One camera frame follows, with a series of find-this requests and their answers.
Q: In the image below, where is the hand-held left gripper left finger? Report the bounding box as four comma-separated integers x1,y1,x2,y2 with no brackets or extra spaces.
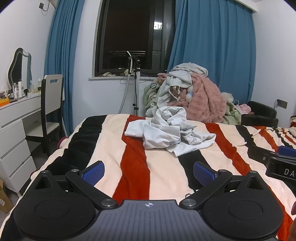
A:
34,161,119,210

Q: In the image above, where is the narrow blue curtain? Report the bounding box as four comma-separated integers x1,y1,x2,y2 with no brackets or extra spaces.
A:
44,0,86,138

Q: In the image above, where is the white dressing table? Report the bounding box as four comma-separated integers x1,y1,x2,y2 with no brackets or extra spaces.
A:
0,93,42,193

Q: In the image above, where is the black armchair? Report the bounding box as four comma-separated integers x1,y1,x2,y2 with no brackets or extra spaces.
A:
241,101,279,127

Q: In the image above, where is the row of cosmetic bottles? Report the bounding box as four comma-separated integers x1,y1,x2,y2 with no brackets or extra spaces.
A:
7,79,42,100

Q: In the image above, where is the light grey garment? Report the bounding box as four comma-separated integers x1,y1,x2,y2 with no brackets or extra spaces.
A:
157,70,193,110

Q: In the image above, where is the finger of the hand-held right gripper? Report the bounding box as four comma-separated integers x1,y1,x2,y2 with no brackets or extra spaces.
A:
247,145,296,166

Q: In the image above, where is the cardboard box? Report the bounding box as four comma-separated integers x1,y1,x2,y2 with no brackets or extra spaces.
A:
0,179,14,214

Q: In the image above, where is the pale green blanket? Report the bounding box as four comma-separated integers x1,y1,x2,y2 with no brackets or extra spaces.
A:
221,92,243,125

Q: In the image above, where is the beige garment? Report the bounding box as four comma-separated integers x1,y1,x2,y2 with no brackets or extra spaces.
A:
171,62,208,76

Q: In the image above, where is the brown plaid garment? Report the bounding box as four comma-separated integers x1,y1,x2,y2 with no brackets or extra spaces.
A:
170,85,182,98

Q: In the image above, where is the grey corrugated hose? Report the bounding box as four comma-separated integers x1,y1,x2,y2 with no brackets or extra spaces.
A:
118,74,131,114

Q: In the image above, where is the wide blue curtain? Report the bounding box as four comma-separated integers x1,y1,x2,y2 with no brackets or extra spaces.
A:
166,0,257,106

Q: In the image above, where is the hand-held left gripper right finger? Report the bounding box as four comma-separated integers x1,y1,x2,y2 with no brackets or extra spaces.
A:
179,161,263,210

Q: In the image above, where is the white tripod stand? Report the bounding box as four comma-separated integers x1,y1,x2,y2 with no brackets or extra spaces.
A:
126,50,151,116

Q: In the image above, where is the dark window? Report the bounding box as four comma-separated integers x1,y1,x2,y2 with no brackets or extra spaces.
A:
94,0,176,77

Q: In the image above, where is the white black chair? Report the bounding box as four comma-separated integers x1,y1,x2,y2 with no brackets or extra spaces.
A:
25,74,64,157

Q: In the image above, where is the wavy black framed mirror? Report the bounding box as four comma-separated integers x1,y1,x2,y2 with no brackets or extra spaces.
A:
8,48,32,90

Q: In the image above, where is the green printed blanket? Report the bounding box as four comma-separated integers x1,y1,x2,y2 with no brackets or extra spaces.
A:
144,77,167,117

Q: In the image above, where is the white garment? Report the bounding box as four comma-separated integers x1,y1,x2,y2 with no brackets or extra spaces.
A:
124,107,216,158

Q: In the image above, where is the dark red object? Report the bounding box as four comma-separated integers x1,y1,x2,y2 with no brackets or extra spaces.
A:
57,137,69,149

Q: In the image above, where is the striped red black cream blanket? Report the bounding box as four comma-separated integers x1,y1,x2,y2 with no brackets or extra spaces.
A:
0,113,296,241

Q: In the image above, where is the pink fluffy blanket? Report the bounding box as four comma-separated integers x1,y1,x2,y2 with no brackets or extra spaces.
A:
157,73,227,123

